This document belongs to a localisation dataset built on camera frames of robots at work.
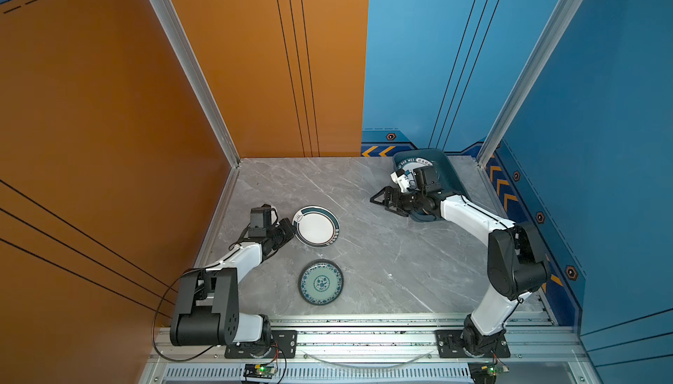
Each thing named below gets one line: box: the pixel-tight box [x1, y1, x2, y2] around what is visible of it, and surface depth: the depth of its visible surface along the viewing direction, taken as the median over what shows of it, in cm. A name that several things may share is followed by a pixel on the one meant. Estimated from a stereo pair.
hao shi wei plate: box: [397, 156, 434, 178], surface depth 118 cm
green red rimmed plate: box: [291, 204, 341, 249], surface depth 98 cm
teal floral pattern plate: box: [297, 258, 345, 306], surface depth 87 cm
